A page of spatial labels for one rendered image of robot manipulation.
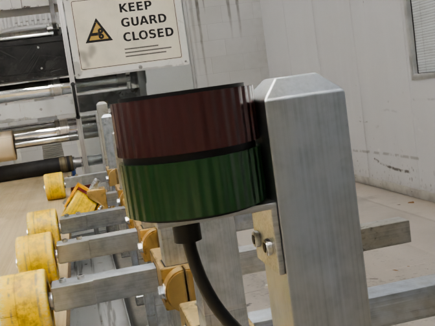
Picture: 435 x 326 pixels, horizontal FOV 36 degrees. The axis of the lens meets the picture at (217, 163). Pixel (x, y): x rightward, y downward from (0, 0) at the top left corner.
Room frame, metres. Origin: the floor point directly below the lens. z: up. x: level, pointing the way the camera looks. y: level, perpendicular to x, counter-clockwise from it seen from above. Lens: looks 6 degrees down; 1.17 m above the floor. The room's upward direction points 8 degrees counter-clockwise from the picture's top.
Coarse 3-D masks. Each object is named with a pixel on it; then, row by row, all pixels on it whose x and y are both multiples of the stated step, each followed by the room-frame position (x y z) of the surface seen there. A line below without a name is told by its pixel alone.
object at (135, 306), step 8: (120, 256) 2.01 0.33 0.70; (128, 256) 1.99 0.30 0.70; (120, 264) 1.91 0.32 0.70; (128, 264) 1.90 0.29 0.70; (136, 296) 1.49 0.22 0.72; (128, 304) 1.53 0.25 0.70; (136, 304) 1.51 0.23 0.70; (128, 312) 1.61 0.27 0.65; (136, 312) 1.45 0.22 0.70; (144, 312) 1.44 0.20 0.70; (136, 320) 1.40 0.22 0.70; (144, 320) 1.39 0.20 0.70
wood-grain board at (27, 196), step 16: (64, 176) 2.67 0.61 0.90; (0, 192) 2.41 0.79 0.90; (16, 192) 2.34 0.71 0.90; (32, 192) 2.27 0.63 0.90; (0, 208) 1.98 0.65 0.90; (16, 208) 1.93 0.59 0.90; (32, 208) 1.88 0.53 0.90; (48, 208) 1.84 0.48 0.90; (64, 208) 1.80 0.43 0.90; (0, 224) 1.68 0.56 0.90; (16, 224) 1.64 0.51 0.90; (0, 240) 1.46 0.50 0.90; (0, 256) 1.29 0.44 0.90; (0, 272) 1.15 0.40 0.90; (16, 272) 1.13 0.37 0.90; (64, 272) 1.09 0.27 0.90; (64, 320) 0.83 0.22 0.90
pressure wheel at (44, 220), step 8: (32, 216) 1.25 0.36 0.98; (40, 216) 1.25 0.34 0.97; (48, 216) 1.25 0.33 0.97; (56, 216) 1.27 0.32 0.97; (32, 224) 1.24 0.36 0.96; (40, 224) 1.24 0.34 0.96; (48, 224) 1.24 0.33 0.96; (56, 224) 1.25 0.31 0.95; (32, 232) 1.23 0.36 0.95; (40, 232) 1.24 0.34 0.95; (56, 232) 1.24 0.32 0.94; (56, 240) 1.24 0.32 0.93
